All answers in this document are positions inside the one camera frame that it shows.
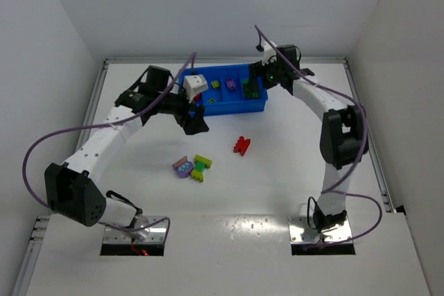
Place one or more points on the left aluminium frame rail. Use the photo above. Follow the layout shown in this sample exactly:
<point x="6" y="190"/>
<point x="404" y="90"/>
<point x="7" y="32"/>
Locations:
<point x="41" y="221"/>

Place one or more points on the lime green lego stack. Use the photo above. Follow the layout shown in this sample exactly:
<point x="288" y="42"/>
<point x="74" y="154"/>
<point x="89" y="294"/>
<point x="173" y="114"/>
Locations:
<point x="201" y="163"/>

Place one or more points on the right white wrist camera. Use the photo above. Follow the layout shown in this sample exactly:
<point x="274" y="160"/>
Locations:
<point x="268" y="52"/>

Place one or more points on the purple paw lego brick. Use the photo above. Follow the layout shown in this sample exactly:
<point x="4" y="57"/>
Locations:
<point x="183" y="167"/>

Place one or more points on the white front board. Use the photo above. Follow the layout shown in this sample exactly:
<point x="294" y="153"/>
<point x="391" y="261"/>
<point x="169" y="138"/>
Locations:
<point x="227" y="255"/>

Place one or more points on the red crown lego piece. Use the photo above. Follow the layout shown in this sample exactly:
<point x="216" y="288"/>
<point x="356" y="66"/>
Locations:
<point x="241" y="145"/>

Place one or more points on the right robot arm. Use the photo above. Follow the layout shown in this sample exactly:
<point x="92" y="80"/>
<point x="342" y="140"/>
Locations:
<point x="343" y="139"/>

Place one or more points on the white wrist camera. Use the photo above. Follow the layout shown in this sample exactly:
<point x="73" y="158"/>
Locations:
<point x="194" y="85"/>
<point x="268" y="52"/>

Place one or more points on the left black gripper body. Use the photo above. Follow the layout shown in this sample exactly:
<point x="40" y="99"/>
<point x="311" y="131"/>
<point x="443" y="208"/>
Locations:
<point x="185" y="116"/>

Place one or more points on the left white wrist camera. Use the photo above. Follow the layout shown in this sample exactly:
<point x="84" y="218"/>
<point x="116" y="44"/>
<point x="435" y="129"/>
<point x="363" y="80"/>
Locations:
<point x="194" y="85"/>

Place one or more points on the purple butterfly lego brick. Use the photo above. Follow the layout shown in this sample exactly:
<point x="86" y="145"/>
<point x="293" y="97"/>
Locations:
<point x="230" y="84"/>

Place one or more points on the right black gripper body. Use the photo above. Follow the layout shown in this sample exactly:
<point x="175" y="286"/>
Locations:
<point x="255" y="76"/>

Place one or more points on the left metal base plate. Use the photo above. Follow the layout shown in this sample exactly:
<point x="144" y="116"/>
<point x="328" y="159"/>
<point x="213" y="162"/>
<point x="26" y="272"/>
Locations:
<point x="147" y="230"/>

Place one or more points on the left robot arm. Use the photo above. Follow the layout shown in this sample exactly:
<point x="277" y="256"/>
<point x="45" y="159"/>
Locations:
<point x="71" y="187"/>

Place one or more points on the blue divided plastic bin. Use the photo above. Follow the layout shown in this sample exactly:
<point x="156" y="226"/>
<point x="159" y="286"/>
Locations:
<point x="229" y="102"/>

